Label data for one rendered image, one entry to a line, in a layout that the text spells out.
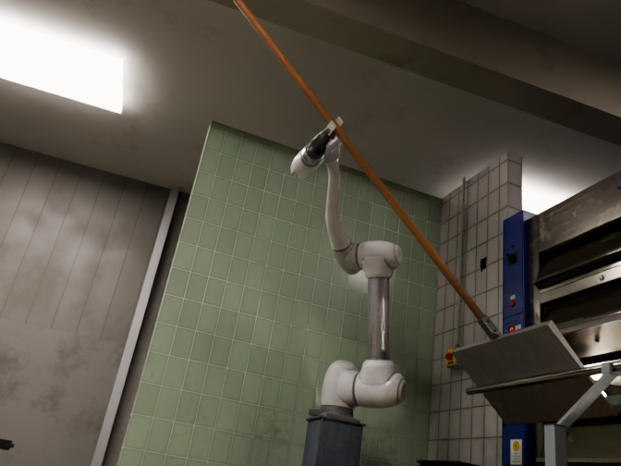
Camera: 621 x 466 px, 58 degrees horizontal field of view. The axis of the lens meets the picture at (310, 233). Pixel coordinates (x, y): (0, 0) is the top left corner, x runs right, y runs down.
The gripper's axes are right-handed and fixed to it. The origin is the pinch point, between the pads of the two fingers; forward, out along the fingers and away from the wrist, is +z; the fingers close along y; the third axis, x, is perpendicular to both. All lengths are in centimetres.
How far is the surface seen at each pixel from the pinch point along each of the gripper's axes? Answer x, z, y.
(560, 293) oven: -113, -17, -57
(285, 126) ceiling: 63, -177, -100
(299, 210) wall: -4, -120, -34
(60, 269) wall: 96, -340, 67
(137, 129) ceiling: 142, -250, -31
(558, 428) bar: -115, 43, 35
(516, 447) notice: -153, -43, -5
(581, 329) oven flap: -118, 9, -28
